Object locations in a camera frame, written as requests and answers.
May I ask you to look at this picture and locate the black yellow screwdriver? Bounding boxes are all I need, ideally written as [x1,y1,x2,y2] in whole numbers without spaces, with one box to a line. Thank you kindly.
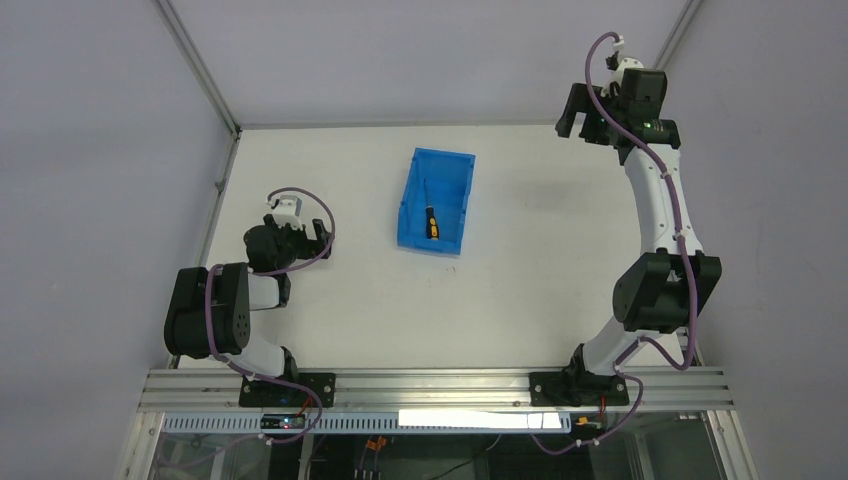
[422,180,440,240]

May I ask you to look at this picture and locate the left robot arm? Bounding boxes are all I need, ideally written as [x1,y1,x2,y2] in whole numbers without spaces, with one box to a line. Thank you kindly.
[163,214,331,383]

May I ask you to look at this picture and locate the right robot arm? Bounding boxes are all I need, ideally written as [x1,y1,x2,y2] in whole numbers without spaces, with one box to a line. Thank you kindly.
[542,68,722,405]

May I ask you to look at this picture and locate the blue plastic bin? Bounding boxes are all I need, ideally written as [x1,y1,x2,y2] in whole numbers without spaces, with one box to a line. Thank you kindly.
[396,148,476,256]

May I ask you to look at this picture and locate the green circuit board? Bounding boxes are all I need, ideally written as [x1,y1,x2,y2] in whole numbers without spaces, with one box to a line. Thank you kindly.
[260,414,308,431]

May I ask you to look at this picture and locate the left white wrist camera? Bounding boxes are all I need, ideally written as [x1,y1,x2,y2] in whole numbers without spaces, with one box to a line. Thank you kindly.
[271,195,303,231]

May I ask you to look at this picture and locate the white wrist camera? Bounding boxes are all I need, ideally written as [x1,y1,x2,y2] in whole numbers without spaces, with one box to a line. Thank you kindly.
[605,52,645,88]
[271,195,303,231]

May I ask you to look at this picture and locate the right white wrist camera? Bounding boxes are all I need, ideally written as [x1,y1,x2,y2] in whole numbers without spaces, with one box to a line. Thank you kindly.
[605,52,645,88]

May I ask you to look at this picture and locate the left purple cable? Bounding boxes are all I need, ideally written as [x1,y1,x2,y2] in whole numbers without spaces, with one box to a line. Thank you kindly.
[205,186,337,372]

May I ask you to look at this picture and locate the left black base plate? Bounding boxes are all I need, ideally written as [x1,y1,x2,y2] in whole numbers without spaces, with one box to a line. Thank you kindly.
[238,372,337,408]

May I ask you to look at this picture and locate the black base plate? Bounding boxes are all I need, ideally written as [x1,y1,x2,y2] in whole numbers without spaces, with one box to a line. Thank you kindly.
[238,372,337,408]
[528,371,630,407]

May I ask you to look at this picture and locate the aluminium front rail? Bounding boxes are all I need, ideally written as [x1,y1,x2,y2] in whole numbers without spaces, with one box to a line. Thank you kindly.
[138,366,735,413]

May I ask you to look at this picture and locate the white slotted cable duct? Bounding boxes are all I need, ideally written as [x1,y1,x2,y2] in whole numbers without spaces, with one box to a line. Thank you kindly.
[162,409,572,435]

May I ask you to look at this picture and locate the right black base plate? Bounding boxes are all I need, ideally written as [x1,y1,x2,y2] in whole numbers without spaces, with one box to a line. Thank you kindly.
[528,371,630,407]

